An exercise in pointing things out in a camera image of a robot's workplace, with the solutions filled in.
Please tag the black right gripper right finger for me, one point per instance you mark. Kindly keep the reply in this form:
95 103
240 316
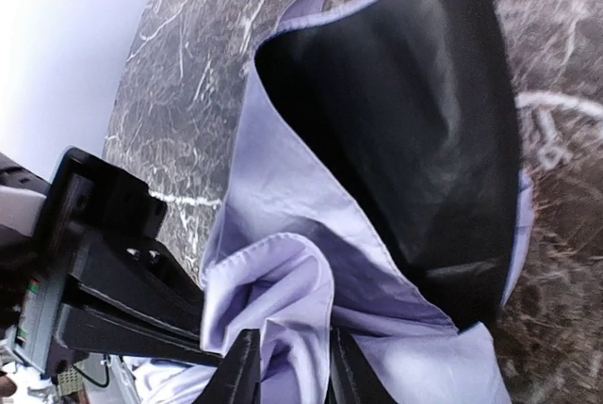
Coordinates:
352 378

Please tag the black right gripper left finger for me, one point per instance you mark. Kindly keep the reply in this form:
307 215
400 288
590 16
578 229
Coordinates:
237 378

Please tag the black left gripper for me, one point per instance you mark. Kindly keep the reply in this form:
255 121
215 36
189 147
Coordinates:
107 284

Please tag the lavender folding umbrella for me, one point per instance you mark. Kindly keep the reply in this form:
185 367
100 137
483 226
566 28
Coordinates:
375 187

